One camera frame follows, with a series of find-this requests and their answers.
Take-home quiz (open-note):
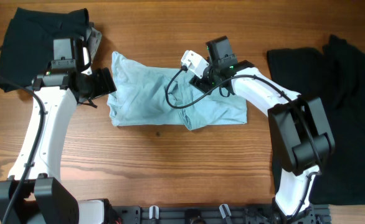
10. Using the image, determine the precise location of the light blue polo shirt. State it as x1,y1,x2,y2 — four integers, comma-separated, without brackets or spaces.
107,52,247,131

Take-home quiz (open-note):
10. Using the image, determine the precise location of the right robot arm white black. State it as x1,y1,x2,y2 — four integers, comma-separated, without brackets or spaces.
181,36,335,223

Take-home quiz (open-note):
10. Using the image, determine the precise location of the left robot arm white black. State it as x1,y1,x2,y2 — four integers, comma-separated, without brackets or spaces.
0,39,119,223

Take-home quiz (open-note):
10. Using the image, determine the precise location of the folded grey garment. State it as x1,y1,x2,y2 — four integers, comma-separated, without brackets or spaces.
87,27,102,60

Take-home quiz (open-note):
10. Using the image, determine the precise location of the folded black garment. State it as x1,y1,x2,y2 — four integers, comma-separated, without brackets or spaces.
0,7,89,86

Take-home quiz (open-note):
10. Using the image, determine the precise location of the white clip right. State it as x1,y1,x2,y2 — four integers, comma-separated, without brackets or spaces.
219,203,231,219

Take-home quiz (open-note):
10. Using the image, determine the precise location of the white clip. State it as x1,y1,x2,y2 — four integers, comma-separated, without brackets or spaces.
219,203,231,219
149,205,159,220

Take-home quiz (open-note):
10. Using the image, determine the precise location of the black garment on right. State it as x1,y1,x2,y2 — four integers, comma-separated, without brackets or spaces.
267,35,365,205

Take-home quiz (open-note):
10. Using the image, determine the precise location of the white clip left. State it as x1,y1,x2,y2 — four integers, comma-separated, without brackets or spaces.
149,205,159,220

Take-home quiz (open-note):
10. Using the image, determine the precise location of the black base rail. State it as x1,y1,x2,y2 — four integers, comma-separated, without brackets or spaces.
107,203,331,224

